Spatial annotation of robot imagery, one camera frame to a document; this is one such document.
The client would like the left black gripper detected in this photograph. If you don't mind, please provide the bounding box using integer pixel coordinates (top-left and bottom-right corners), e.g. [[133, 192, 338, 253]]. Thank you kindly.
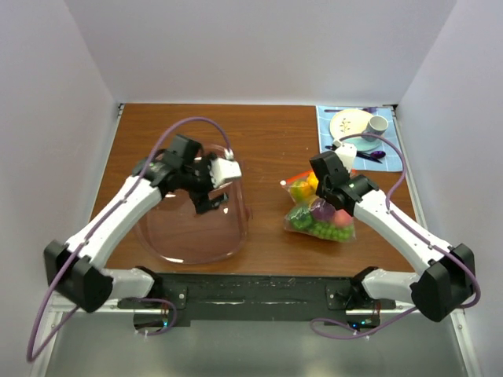
[[179, 151, 228, 213]]

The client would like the clear zip top bag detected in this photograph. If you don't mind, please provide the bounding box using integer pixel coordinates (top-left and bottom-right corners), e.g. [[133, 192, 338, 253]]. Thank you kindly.
[[280, 170, 355, 243]]

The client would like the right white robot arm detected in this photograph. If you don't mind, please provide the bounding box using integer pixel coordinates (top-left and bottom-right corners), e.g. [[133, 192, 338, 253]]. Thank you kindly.
[[310, 149, 479, 322]]

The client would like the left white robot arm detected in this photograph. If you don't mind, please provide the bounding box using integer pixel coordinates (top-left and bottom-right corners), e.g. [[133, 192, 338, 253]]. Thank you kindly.
[[44, 135, 241, 313]]

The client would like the orange fake fruit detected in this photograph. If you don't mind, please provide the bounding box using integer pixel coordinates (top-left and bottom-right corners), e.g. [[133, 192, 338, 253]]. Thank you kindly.
[[306, 171, 318, 192]]

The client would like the purple fake onion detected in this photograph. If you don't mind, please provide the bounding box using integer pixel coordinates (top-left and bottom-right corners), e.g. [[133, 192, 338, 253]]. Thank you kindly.
[[310, 198, 336, 222]]

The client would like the pink fake peach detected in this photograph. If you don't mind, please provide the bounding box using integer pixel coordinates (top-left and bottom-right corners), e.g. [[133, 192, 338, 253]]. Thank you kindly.
[[332, 210, 353, 228]]

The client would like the green fake pepper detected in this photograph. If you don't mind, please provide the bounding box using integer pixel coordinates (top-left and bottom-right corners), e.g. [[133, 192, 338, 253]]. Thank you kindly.
[[287, 206, 314, 232]]

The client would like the clear plastic bowl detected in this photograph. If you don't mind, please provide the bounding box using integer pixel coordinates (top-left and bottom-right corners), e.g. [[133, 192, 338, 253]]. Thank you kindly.
[[133, 144, 252, 264]]

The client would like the purple spoon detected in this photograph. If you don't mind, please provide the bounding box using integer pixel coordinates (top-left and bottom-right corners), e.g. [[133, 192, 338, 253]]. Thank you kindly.
[[356, 151, 386, 163]]

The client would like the blue checkered cloth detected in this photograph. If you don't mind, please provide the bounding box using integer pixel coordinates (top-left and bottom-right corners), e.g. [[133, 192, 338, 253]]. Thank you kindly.
[[315, 105, 402, 172]]

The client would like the cream floral plate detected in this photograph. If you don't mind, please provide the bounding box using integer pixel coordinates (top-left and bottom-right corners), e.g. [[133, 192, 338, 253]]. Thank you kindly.
[[329, 109, 373, 140]]

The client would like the grey white mug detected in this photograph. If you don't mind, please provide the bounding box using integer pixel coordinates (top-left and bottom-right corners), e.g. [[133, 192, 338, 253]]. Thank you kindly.
[[365, 115, 389, 136]]

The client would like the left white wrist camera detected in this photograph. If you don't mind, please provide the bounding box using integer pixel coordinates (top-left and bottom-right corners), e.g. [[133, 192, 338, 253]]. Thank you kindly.
[[210, 157, 242, 189]]

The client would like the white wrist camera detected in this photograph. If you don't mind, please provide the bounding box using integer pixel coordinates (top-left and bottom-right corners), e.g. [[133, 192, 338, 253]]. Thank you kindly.
[[332, 141, 358, 173], [210, 157, 242, 189]]

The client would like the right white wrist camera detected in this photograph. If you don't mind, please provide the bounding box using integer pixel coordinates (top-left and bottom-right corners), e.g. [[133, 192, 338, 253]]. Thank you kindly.
[[332, 141, 358, 173]]

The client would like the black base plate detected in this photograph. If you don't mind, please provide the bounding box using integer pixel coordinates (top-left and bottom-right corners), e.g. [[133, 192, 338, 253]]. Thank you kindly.
[[117, 272, 397, 328]]

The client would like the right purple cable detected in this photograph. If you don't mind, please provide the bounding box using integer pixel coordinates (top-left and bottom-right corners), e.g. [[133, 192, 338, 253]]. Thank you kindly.
[[310, 133, 482, 340]]

